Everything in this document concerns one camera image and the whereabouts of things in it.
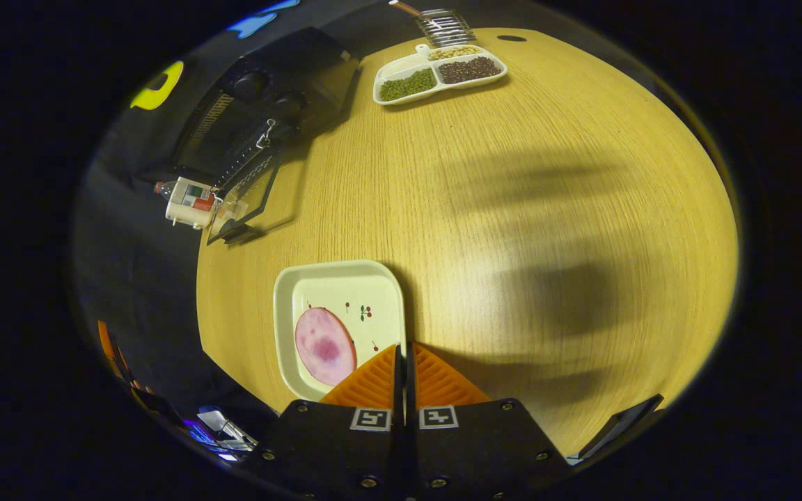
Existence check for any green mung beans heap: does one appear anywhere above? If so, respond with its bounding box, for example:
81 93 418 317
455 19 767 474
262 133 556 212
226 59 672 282
379 67 438 102

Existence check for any black backdrop cloth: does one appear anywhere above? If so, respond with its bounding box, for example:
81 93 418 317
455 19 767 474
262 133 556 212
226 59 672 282
72 0 402 418

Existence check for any dark red beans heap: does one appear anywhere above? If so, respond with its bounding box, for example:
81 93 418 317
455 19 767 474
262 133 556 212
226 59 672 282
438 56 503 85

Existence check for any white toaster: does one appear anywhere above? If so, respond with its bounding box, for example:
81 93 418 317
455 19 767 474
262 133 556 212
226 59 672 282
166 177 221 230

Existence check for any white divided dish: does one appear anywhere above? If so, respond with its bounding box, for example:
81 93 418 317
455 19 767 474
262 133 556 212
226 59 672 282
372 44 509 106

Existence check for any metal wire mesh holder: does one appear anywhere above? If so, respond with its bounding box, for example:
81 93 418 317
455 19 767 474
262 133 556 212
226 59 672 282
415 8 477 48

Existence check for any cream square plate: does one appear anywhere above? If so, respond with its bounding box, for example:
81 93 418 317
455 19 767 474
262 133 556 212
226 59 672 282
273 260 407 403

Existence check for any pink ham slice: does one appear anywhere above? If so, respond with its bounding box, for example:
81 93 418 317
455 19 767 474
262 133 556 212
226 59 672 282
294 307 358 388

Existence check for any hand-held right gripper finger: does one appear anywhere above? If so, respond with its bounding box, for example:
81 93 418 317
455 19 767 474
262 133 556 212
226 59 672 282
251 343 405 498
407 341 572 498

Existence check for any black electric oven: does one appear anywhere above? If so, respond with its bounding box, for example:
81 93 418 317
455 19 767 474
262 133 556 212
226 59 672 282
140 26 361 246

